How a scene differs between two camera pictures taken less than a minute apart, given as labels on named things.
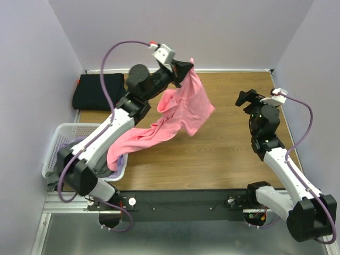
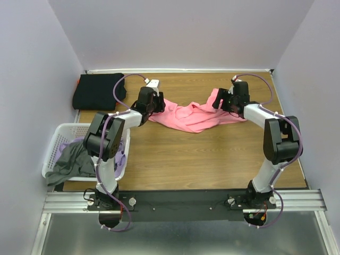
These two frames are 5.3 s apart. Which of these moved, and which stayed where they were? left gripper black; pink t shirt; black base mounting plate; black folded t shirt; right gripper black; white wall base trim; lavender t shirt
Moved: right gripper black; left gripper black; pink t shirt
Stayed: black base mounting plate; lavender t shirt; white wall base trim; black folded t shirt
